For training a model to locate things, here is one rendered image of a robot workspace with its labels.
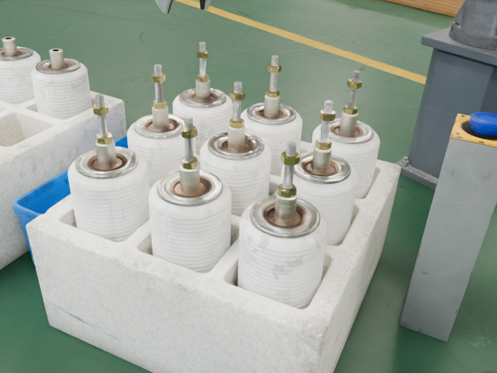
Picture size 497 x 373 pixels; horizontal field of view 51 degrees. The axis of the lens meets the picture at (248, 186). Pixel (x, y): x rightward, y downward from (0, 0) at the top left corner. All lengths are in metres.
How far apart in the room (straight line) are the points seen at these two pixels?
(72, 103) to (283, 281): 0.56
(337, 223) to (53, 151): 0.50
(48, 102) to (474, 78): 0.77
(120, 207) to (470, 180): 0.42
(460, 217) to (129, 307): 0.42
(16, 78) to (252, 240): 0.64
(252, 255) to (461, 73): 0.65
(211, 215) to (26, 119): 0.52
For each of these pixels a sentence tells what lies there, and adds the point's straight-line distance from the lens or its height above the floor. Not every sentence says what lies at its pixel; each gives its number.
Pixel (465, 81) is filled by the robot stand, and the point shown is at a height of 0.24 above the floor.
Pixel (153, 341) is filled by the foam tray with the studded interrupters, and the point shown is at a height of 0.07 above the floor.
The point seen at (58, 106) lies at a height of 0.20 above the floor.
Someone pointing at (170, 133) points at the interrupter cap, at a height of 0.25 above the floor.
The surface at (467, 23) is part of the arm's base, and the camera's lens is 1.07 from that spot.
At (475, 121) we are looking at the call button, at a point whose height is 0.33.
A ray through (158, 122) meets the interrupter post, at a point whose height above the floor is 0.26.
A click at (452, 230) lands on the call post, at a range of 0.70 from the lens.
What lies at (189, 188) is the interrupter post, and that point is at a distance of 0.59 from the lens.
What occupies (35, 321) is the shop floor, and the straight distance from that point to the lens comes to 0.83.
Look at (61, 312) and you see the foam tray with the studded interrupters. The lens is 0.77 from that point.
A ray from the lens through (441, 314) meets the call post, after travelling 0.79.
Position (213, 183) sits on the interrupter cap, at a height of 0.25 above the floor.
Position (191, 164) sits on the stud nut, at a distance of 0.57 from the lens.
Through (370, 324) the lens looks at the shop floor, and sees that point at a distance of 0.81.
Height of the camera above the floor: 0.57
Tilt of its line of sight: 32 degrees down
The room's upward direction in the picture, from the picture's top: 3 degrees clockwise
